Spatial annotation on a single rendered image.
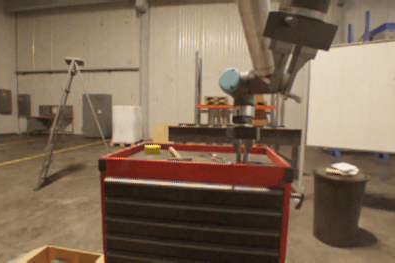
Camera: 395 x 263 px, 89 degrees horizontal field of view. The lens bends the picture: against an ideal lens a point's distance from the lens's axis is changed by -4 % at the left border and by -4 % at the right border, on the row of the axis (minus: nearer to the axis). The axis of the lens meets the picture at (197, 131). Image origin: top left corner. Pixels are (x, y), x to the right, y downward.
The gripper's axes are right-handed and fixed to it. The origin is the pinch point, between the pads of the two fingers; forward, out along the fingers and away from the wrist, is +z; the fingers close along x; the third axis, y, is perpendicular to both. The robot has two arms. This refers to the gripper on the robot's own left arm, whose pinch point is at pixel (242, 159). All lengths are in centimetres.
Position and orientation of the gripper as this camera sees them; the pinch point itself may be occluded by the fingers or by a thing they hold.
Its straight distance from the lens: 90.7
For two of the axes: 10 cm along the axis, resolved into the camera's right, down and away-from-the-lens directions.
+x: -8.9, 0.0, 4.5
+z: -0.6, 9.9, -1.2
